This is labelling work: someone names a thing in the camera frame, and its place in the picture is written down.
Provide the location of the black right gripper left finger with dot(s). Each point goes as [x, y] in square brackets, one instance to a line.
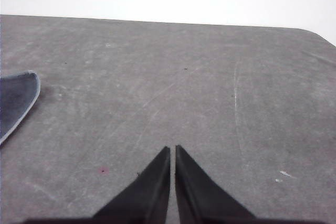
[149, 195]

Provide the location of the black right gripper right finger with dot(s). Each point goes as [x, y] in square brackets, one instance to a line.
[195, 195]

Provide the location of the purple towel with grey hem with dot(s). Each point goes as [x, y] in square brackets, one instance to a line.
[15, 100]

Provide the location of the grey table cloth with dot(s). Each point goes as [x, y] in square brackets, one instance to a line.
[183, 90]

